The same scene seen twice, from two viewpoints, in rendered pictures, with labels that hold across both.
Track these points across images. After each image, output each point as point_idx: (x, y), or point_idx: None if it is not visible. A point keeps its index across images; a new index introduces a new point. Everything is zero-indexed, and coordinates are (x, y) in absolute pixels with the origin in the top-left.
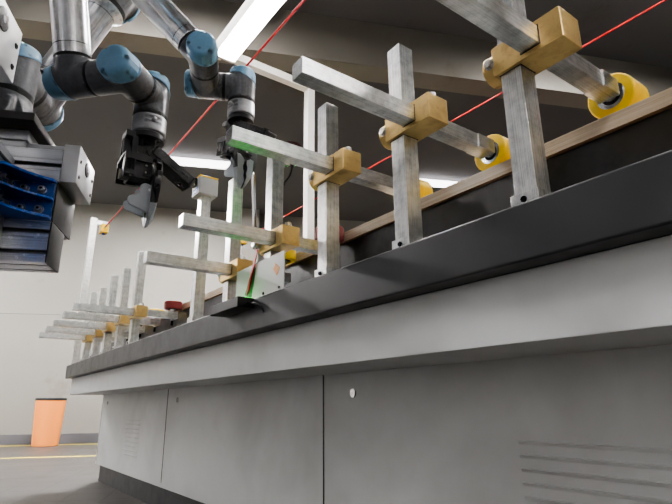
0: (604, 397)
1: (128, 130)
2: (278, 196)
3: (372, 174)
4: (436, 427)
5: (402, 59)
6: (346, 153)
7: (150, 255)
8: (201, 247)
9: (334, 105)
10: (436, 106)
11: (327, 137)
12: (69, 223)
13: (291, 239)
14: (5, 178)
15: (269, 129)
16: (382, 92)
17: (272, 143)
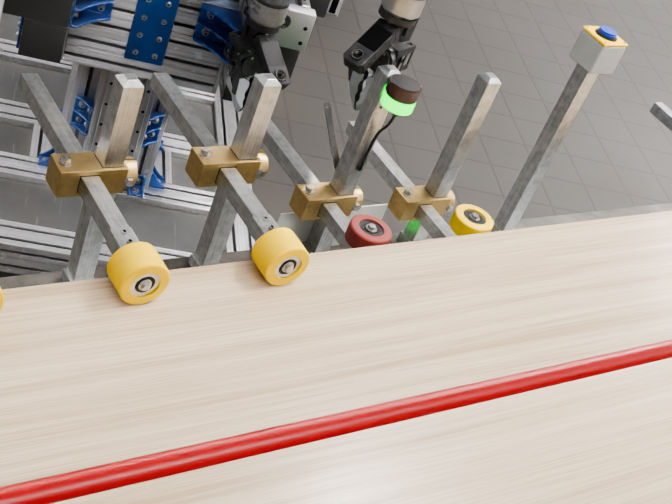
0: None
1: (245, 9)
2: (352, 146)
3: (234, 195)
4: None
5: (111, 96)
6: (191, 156)
7: (349, 128)
8: (542, 139)
9: (264, 82)
10: (51, 173)
11: (240, 120)
12: (286, 63)
13: (296, 207)
14: (209, 18)
15: (356, 53)
16: (53, 131)
17: (170, 105)
